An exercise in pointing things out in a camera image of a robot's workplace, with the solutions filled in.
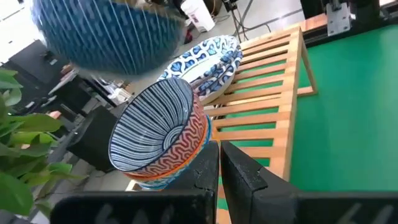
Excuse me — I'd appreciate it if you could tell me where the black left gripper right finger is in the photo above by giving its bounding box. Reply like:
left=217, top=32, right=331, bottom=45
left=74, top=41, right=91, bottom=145
left=220, top=140, right=398, bottom=224

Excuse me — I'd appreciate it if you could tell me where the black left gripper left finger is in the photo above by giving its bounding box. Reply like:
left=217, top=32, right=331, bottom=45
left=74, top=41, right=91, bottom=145
left=49, top=141, right=220, bottom=224

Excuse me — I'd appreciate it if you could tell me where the red zigzag patterned bowl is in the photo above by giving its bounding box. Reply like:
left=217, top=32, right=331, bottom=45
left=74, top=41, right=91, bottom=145
left=123, top=93, right=209, bottom=179

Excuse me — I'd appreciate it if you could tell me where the navy and white patterned bowl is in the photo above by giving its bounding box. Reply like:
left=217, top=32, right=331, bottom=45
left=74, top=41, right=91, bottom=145
left=108, top=77, right=195, bottom=172

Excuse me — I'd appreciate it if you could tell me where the blue and white patterned plate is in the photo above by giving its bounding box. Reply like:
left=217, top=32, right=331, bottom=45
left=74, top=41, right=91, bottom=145
left=198, top=86, right=233, bottom=106
left=157, top=34, right=244, bottom=97

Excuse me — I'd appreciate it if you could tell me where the blue bowl with white lines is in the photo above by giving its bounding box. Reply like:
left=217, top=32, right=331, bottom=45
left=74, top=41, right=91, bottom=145
left=30, top=0, right=187, bottom=76

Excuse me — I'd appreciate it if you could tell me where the wooden slatted shelf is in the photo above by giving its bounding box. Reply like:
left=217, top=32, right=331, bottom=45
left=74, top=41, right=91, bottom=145
left=126, top=26, right=318, bottom=224

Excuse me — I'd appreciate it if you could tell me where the green table mat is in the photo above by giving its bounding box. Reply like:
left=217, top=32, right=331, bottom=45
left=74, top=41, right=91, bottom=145
left=217, top=23, right=398, bottom=224

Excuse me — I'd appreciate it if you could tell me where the black box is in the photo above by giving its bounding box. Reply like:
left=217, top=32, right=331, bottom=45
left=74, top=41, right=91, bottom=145
left=67, top=105, right=125, bottom=174

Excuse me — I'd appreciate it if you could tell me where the white waste bin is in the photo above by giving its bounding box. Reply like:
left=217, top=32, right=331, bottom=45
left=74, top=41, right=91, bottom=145
left=180, top=0, right=216, bottom=34

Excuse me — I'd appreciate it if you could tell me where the green leafy plant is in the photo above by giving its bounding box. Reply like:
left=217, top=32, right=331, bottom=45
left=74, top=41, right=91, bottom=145
left=0, top=68, right=86, bottom=218

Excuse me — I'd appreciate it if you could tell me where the black cluttered desk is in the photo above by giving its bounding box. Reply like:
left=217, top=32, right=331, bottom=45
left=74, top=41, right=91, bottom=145
left=0, top=39, right=94, bottom=116

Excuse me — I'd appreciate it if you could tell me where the black aluminium table frame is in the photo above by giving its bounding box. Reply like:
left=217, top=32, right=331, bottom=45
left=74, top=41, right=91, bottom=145
left=300, top=0, right=398, bottom=47

